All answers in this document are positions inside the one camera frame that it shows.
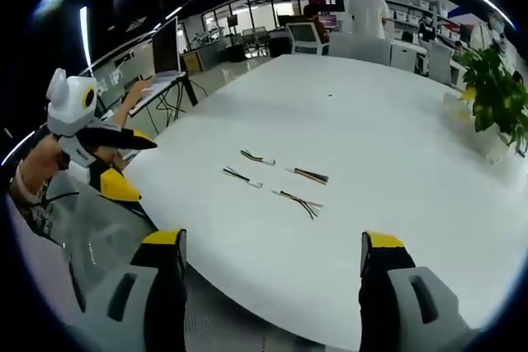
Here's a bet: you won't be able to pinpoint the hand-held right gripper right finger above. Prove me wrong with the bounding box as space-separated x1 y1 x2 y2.
356 230 479 352

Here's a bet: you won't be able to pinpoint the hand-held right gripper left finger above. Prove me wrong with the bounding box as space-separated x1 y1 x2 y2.
76 228 189 352

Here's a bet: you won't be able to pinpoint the JST cable black white wires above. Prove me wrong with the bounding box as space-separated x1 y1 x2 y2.
222 166 264 189

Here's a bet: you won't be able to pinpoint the JST cable black yellow wires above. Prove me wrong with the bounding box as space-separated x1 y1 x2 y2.
240 148 278 167

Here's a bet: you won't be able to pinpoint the JST cable splayed coloured wires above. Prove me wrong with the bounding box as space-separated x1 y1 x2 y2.
271 189 325 222

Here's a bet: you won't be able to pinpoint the person's left hand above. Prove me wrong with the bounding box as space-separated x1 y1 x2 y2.
22 135 70 188

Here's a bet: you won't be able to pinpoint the grey office chair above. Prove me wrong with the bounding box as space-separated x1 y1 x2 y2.
16 178 166 320

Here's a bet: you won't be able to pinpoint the laptop stand with black legs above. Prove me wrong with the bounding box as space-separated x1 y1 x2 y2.
153 72 200 124

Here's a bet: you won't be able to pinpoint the pink wristband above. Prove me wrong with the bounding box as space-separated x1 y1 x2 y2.
15 161 40 203

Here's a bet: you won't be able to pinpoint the silver laptop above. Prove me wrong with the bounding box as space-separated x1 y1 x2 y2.
127 16 188 117

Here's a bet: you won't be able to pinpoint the brown cabinet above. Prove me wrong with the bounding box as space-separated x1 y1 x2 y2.
181 49 204 73

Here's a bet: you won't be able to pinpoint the green potted plant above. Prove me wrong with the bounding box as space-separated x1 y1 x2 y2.
451 45 528 159

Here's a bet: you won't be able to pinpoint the white chair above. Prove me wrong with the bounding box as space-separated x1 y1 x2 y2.
390 41 427 76
426 40 454 86

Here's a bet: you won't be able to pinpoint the storage shelf with white bins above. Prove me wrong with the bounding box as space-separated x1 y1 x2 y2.
387 0 460 28

